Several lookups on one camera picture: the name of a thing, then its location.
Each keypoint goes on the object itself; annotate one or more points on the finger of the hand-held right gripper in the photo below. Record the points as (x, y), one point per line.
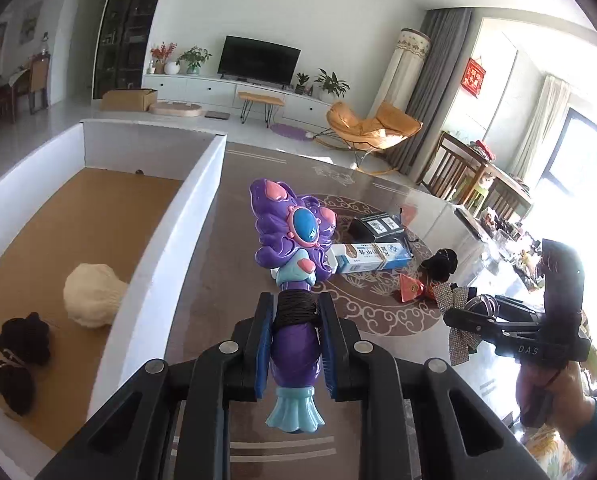
(483, 325)
(521, 306)

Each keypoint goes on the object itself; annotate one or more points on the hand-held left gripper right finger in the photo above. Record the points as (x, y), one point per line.
(378, 385)

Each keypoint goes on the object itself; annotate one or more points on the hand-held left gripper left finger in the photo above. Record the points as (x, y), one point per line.
(213, 385)

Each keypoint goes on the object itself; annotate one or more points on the silver rhinestone bow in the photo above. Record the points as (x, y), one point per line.
(461, 350)

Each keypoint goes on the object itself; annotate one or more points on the black plush hair clip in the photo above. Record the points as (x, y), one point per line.
(441, 265)

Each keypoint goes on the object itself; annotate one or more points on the red foil packet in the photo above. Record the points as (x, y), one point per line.
(409, 287)

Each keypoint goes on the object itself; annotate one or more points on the blue white toothpaste box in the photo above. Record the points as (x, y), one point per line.
(373, 257)

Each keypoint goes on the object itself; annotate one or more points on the black cardboard box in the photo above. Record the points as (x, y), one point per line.
(373, 227)

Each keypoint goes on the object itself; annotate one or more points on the white knit hat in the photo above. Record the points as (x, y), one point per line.
(96, 295)

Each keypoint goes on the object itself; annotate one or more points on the purple mermaid toy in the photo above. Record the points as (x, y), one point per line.
(283, 220)

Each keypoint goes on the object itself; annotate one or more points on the large white storage box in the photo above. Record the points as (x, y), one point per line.
(198, 200)

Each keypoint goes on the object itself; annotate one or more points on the black fuzzy item pair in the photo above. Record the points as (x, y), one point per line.
(26, 340)

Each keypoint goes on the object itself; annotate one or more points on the black scrunchie with pearls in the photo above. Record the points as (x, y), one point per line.
(13, 390)

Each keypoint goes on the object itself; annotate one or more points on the dark patterned glass desktop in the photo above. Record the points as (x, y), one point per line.
(213, 310)

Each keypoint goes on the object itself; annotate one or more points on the person's right hand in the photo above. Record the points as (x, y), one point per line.
(573, 390)

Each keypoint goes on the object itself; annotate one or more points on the yellow floral cloth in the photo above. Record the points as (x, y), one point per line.
(543, 452)

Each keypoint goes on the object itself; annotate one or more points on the small red item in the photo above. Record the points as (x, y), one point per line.
(483, 150)

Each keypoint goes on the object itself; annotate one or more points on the wooden slat chair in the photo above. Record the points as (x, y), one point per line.
(443, 165)

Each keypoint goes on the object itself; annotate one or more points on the white sheer curtain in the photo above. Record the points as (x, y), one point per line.
(543, 125)

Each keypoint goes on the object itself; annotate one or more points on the grey curtain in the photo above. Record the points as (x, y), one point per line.
(438, 85)

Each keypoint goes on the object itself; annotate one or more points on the orange lounge chair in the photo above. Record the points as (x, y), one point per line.
(358, 122)

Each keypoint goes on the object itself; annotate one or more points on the standing air conditioner with cover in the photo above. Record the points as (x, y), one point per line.
(406, 75)

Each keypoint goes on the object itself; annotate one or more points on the purple floor mat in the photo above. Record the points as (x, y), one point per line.
(291, 131)

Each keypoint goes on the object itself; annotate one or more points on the grey floor mat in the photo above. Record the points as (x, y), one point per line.
(217, 115)

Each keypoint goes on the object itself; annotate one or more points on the beige pet bed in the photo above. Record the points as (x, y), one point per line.
(176, 109)

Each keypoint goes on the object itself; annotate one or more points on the large leafy potted plant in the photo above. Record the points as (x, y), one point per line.
(331, 82)

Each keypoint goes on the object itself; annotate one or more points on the wooden bench with metal legs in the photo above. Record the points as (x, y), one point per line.
(261, 97)

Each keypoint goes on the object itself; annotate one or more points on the brown cardboard box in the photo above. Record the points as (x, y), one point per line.
(128, 100)

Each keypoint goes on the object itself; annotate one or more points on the white television cabinet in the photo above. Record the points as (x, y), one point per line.
(198, 87)

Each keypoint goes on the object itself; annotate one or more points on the small potted plant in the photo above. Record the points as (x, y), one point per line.
(302, 82)

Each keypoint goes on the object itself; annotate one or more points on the green potted plant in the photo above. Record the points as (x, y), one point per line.
(194, 57)

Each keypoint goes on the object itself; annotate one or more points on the flat screen television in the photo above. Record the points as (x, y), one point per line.
(258, 60)

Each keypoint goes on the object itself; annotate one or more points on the red flowers in vase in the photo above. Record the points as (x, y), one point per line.
(162, 55)

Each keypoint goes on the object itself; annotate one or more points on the wooden dining chair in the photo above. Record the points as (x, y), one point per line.
(39, 82)

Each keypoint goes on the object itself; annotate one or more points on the dark glass display cabinet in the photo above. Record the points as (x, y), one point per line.
(128, 25)

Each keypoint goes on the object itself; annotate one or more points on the red wall hanging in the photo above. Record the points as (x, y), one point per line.
(474, 76)

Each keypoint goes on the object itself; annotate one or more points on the framed wall painting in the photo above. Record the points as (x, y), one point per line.
(31, 21)

